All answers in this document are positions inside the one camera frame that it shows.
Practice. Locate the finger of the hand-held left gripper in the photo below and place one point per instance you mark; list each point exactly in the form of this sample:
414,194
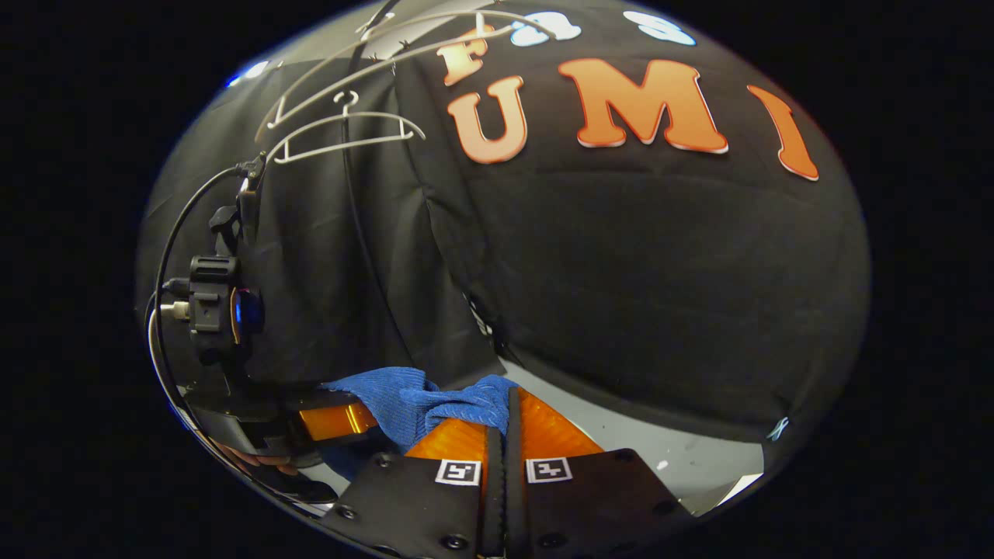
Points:
334,421

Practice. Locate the small ceiling light panel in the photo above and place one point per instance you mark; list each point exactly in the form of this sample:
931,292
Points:
252,71

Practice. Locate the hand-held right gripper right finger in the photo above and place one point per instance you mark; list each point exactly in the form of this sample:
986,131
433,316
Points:
515,497

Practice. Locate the white plastic clothes hanger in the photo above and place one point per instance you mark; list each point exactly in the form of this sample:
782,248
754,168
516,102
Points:
373,114
435,50

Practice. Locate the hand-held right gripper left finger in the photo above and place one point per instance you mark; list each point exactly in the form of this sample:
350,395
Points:
495,497

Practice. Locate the black backdrop cloth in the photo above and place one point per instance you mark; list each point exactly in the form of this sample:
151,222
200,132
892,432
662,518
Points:
621,272

